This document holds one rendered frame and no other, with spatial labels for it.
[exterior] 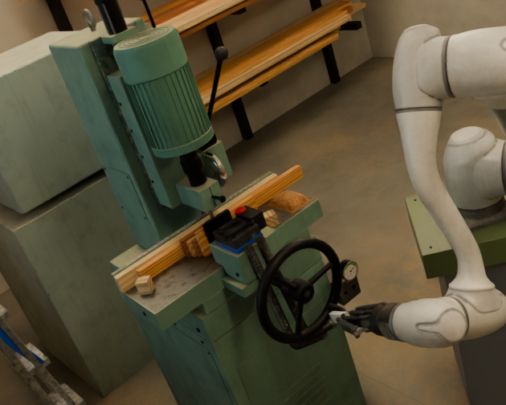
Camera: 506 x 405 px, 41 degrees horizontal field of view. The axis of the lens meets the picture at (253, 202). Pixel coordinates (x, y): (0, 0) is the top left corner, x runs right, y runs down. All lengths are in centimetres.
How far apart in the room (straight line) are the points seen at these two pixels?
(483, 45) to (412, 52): 15
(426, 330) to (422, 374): 115
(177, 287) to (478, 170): 90
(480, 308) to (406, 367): 111
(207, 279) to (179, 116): 44
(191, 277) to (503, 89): 92
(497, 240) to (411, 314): 59
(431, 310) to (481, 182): 61
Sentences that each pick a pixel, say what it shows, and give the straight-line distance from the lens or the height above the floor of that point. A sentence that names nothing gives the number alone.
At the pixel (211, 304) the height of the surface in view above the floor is 82.
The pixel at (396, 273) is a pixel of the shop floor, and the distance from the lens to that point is 315.
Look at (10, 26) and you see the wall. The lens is 415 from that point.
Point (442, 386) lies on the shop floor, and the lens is 259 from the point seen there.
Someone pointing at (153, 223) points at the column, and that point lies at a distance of 209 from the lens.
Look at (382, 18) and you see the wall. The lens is 578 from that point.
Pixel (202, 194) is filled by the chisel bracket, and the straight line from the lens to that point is 188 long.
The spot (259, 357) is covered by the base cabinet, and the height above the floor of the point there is 56.
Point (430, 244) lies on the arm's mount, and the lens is 206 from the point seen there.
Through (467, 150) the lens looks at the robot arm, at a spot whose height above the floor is 94.
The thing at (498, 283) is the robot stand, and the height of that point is 53.
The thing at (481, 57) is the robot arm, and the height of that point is 135.
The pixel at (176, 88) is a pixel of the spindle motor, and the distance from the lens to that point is 174.
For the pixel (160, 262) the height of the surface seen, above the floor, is 93.
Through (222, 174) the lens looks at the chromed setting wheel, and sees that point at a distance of 205.
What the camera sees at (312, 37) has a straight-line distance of 478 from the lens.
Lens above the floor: 184
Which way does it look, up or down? 27 degrees down
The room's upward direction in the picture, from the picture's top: 19 degrees counter-clockwise
